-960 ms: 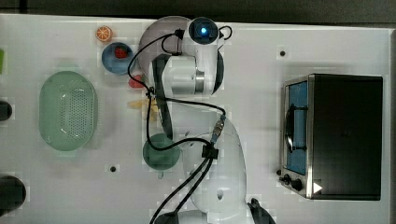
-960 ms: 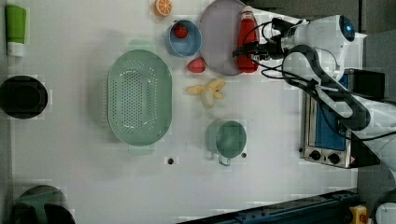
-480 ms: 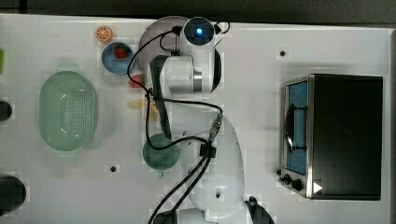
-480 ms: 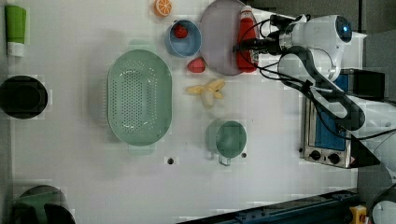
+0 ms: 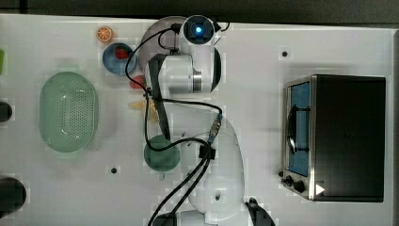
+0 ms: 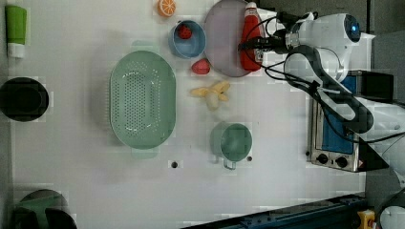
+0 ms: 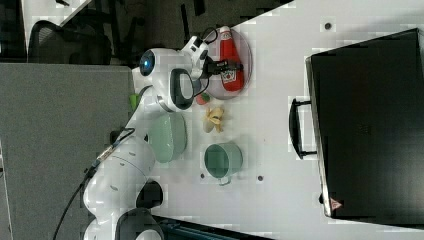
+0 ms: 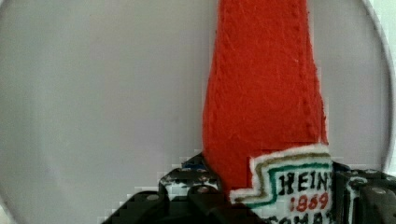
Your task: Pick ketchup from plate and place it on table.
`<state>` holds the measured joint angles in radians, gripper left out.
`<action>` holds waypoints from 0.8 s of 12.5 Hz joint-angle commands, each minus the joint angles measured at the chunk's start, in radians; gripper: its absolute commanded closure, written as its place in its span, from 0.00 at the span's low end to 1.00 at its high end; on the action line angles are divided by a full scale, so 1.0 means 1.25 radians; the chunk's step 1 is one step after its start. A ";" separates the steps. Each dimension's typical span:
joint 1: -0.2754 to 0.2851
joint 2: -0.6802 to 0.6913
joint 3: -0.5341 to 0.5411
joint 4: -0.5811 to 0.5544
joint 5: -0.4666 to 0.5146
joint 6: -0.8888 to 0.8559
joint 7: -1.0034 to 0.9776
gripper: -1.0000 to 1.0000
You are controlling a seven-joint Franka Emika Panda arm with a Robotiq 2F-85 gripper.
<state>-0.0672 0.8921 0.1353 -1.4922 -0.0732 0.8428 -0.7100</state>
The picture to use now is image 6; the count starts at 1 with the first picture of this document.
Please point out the black bin with green item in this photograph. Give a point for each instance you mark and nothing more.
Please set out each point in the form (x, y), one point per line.
(42, 209)

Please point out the pink strawberry toy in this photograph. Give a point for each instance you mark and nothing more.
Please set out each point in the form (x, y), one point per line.
(201, 67)

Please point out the grey round plate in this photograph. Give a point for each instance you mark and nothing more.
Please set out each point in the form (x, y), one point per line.
(223, 26)

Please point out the blue bowl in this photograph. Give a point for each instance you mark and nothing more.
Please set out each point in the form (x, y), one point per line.
(189, 48)

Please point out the red strawberry in bowl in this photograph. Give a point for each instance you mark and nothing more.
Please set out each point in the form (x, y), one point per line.
(184, 32)

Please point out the green mug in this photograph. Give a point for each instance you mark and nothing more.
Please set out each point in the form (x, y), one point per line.
(231, 142)

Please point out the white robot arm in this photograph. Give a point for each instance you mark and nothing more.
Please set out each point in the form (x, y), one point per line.
(318, 52)

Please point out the silver toaster oven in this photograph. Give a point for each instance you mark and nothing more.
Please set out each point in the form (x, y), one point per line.
(335, 146)

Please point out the black round container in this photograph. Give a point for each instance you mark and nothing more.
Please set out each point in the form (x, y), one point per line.
(23, 99)

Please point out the green colander basket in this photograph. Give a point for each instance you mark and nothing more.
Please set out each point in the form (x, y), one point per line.
(142, 100)

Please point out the green white tube bottle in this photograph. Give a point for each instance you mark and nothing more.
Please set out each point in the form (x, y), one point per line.
(16, 24)

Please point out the yellow red emergency button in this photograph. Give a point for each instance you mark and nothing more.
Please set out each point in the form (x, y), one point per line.
(369, 219)

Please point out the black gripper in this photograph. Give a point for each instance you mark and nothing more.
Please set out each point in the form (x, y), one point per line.
(271, 41)

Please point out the blue metal frame rail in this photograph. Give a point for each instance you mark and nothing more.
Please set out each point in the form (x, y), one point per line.
(332, 213)

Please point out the red plush ketchup bottle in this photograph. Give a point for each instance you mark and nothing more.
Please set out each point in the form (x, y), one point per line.
(250, 60)

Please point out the yellow peeled banana toy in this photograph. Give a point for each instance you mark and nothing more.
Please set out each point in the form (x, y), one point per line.
(213, 95)

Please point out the orange slice toy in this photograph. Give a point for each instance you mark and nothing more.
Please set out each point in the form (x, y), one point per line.
(166, 8)

